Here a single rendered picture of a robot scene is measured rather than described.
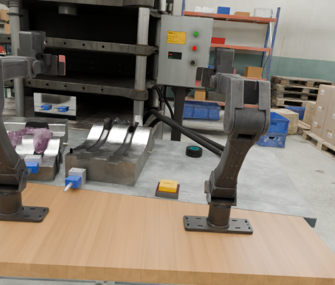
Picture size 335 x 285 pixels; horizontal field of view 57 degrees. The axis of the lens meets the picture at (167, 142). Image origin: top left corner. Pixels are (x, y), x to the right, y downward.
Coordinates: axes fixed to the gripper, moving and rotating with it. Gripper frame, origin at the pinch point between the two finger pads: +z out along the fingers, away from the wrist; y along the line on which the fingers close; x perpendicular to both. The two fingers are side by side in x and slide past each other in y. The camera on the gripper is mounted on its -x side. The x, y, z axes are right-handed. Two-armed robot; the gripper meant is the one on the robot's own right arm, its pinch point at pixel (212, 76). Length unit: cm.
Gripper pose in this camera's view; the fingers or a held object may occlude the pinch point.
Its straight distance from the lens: 120.4
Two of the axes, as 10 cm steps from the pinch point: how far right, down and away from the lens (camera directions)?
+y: -10.0, -0.7, -0.5
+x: -0.8, 9.6, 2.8
